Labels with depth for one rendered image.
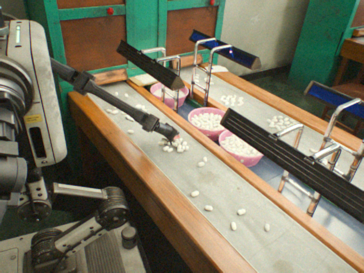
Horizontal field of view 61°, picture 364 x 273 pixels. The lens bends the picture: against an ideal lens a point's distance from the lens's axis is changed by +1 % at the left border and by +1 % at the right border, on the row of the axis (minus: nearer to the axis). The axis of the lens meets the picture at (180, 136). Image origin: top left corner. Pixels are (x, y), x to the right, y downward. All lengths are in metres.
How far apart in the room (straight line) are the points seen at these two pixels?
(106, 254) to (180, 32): 1.66
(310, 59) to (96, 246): 3.46
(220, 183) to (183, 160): 0.23
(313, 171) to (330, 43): 3.12
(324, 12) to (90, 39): 2.82
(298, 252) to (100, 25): 1.67
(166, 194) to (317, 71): 3.21
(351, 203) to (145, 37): 1.72
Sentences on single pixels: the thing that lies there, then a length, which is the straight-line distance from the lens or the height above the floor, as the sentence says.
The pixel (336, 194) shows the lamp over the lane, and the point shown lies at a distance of 1.05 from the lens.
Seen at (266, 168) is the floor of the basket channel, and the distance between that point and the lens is 1.70.
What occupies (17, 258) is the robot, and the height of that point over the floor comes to 0.47.
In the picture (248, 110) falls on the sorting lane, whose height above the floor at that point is 0.74.
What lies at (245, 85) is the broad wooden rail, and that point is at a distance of 2.35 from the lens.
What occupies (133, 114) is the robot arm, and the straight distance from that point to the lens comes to 1.48.
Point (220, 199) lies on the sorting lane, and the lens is 1.37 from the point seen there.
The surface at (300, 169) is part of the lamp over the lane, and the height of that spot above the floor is 1.07.
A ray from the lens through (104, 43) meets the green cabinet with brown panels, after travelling 2.17.
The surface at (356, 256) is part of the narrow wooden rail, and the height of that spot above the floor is 0.76.
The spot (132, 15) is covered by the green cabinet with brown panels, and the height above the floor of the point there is 1.20.
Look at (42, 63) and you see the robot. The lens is 0.80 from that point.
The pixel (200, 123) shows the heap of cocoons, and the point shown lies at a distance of 1.84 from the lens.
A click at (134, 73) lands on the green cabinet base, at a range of 2.32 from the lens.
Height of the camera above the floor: 1.71
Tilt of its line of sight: 34 degrees down
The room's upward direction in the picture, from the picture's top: 4 degrees clockwise
